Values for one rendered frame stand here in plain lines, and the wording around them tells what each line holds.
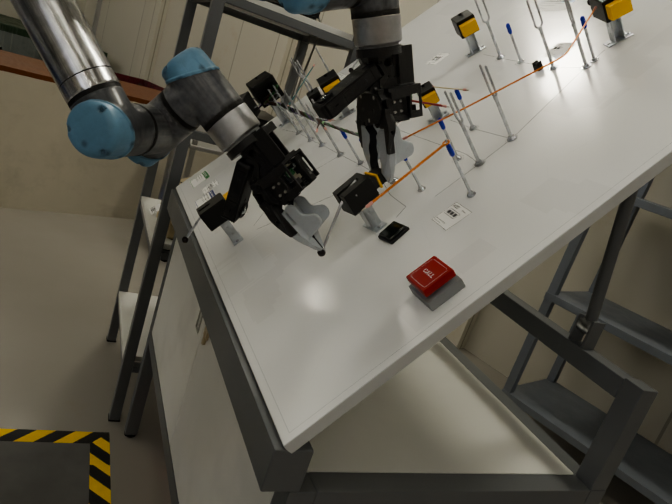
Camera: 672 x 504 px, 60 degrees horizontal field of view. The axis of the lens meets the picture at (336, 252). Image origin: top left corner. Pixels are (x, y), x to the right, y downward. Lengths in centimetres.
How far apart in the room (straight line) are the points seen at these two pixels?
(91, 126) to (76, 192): 330
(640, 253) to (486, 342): 106
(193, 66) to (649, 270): 282
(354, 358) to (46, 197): 344
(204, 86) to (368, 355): 46
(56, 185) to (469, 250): 345
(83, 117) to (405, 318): 49
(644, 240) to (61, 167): 340
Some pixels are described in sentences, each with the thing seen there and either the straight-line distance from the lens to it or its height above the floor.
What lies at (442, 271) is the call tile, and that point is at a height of 112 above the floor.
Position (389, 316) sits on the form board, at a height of 103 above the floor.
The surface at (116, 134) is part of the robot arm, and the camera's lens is 80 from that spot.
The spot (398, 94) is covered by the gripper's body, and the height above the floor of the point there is 131.
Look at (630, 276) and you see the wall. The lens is 341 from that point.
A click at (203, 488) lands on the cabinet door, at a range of 118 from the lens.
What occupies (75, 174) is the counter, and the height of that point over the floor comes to 27.
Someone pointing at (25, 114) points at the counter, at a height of 58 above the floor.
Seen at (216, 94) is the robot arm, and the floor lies 123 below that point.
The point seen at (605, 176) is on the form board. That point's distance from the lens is 87.
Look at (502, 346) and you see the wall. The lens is 374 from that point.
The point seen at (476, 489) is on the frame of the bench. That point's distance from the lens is 97.
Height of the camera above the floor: 129
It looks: 15 degrees down
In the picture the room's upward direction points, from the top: 19 degrees clockwise
